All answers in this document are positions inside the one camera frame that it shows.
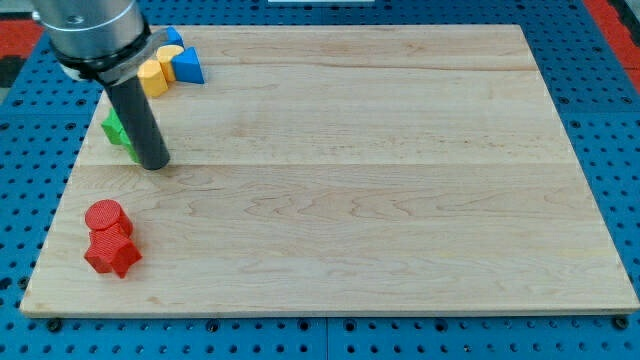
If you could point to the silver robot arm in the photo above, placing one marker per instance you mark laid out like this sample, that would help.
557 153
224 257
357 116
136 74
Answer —
101 40

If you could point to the green star block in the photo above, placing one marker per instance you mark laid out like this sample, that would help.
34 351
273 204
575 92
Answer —
113 128

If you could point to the red circle block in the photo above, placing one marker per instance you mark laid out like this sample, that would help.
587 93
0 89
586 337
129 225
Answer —
106 213

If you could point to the yellow hexagon block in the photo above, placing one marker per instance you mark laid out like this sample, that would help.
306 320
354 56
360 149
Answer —
152 79

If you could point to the yellow half-circle block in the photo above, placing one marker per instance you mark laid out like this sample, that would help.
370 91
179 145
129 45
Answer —
165 54

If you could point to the blue triangle block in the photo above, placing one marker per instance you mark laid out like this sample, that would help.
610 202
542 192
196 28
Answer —
187 67

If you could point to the green circle block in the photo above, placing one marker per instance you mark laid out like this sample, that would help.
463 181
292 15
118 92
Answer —
126 143

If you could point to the red star block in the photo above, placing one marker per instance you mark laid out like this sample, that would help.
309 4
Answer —
111 250

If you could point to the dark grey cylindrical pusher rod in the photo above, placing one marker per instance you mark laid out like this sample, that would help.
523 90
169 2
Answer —
133 110

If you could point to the blue cube block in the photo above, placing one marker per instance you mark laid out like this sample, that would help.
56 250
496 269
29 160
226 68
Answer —
173 37

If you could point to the wooden board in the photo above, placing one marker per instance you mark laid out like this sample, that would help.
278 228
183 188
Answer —
350 171

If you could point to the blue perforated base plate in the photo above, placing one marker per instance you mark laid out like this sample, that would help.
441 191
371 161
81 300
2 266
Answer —
45 116

